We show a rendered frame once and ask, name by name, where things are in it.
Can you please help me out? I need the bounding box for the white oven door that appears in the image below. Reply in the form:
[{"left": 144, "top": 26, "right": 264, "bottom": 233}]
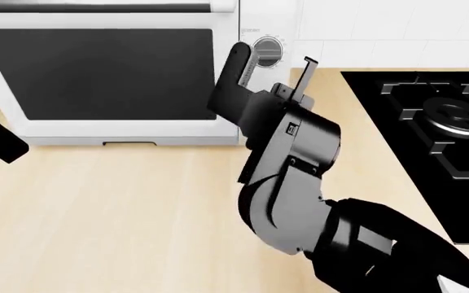
[{"left": 0, "top": 11, "right": 240, "bottom": 139}]

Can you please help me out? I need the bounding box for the round silver gas burner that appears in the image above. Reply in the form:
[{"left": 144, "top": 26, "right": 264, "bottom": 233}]
[{"left": 422, "top": 96, "right": 469, "bottom": 137}]

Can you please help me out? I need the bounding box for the black oven foot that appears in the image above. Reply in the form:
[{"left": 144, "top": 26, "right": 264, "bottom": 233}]
[{"left": 102, "top": 140, "right": 159, "bottom": 147}]

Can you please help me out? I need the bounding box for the black metal burner grate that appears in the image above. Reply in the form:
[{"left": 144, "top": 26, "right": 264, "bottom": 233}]
[{"left": 379, "top": 72, "right": 469, "bottom": 181}]

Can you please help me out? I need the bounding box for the black gas cooktop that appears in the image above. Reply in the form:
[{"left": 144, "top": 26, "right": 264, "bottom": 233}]
[{"left": 340, "top": 70, "right": 469, "bottom": 246}]

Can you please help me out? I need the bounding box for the white toaster oven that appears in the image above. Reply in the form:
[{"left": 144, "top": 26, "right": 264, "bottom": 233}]
[{"left": 0, "top": 0, "right": 297, "bottom": 147}]

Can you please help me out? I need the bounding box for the dark glass door window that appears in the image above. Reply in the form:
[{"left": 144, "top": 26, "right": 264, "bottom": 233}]
[{"left": 0, "top": 28, "right": 219, "bottom": 121}]

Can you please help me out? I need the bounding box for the silver timer knob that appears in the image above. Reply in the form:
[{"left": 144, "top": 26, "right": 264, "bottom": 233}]
[{"left": 252, "top": 35, "right": 285, "bottom": 69}]

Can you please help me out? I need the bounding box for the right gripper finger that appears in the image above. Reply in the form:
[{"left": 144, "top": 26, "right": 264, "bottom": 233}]
[
  {"left": 288, "top": 55, "right": 319, "bottom": 103},
  {"left": 217, "top": 41, "right": 257, "bottom": 89}
]

